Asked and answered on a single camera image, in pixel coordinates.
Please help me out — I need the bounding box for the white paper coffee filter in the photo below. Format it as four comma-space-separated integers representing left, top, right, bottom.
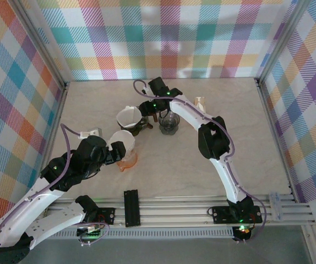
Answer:
116, 105, 143, 129
107, 130, 136, 163

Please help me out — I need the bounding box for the orange coffee dripper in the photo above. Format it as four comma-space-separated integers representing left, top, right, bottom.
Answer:
116, 152, 139, 173

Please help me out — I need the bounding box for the dark green coffee dripper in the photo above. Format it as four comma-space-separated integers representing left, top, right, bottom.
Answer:
118, 117, 149, 138

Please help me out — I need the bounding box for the smoke grey coffee dripper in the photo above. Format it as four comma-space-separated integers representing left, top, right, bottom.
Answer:
158, 111, 181, 136

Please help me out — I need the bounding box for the beige paper filter stack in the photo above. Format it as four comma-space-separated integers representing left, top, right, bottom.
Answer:
195, 96, 207, 114

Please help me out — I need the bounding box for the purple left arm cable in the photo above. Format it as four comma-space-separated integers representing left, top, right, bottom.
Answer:
0, 123, 111, 248

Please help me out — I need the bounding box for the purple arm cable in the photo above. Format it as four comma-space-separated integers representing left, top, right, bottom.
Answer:
0, 123, 111, 248
133, 79, 268, 244

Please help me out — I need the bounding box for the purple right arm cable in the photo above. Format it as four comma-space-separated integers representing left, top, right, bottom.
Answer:
133, 79, 268, 244

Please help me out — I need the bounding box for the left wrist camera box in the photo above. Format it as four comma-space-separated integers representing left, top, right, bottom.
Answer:
79, 128, 103, 140

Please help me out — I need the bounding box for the aluminium side rail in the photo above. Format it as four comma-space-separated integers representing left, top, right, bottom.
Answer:
38, 81, 70, 179
254, 79, 316, 264

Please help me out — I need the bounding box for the black bracket bar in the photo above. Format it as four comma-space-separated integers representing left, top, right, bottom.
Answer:
123, 189, 142, 228

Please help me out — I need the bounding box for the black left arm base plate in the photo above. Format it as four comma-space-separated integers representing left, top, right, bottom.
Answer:
86, 206, 116, 227

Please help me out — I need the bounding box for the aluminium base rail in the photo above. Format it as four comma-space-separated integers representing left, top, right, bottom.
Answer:
45, 194, 316, 229

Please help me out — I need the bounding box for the grey slotted cable duct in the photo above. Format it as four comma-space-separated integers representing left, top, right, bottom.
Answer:
25, 227, 235, 240

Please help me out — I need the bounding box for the aluminium frame post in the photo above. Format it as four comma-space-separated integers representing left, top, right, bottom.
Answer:
254, 0, 309, 86
11, 0, 71, 93

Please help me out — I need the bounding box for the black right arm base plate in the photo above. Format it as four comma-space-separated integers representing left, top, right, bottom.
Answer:
211, 205, 264, 224

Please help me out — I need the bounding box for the clear plastic bracket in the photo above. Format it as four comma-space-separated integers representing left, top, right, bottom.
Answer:
268, 192, 283, 222

